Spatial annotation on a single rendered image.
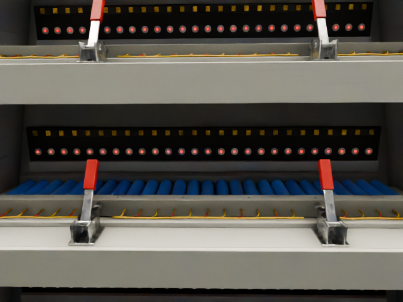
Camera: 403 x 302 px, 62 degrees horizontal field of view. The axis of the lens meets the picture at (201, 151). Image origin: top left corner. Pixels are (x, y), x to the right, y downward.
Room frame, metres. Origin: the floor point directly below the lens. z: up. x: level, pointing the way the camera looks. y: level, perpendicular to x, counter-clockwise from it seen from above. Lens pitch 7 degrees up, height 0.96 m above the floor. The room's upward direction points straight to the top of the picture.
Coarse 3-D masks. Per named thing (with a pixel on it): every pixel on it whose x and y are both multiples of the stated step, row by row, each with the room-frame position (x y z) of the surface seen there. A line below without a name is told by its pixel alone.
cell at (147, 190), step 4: (152, 180) 0.50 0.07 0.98; (148, 184) 0.48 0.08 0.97; (152, 184) 0.48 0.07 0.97; (156, 184) 0.49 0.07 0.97; (144, 188) 0.48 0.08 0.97; (148, 188) 0.47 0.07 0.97; (152, 188) 0.47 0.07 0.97; (156, 188) 0.48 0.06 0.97; (144, 192) 0.45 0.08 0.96; (148, 192) 0.45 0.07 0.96; (152, 192) 0.46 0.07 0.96; (156, 192) 0.48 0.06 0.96
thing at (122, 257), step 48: (0, 192) 0.50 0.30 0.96; (0, 240) 0.37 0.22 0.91; (48, 240) 0.37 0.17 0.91; (144, 240) 0.37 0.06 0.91; (192, 240) 0.37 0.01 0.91; (240, 240) 0.37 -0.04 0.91; (288, 240) 0.37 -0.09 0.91; (384, 240) 0.37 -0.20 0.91; (240, 288) 0.37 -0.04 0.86; (288, 288) 0.37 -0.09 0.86; (336, 288) 0.36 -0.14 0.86; (384, 288) 0.36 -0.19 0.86
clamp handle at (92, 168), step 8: (88, 160) 0.39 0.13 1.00; (96, 160) 0.39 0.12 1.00; (88, 168) 0.38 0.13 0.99; (96, 168) 0.38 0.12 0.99; (88, 176) 0.38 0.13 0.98; (96, 176) 0.38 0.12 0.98; (88, 184) 0.38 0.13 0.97; (96, 184) 0.39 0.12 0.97; (88, 192) 0.38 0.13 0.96; (88, 200) 0.38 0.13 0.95; (88, 208) 0.37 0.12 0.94; (88, 216) 0.37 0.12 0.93
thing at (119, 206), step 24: (0, 216) 0.41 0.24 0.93; (24, 216) 0.41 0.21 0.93; (72, 216) 0.41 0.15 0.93; (120, 216) 0.41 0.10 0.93; (192, 216) 0.40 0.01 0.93; (240, 216) 0.40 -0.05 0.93; (288, 216) 0.42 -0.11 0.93; (312, 216) 0.42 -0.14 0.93; (360, 216) 0.42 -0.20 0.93; (384, 216) 0.42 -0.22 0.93
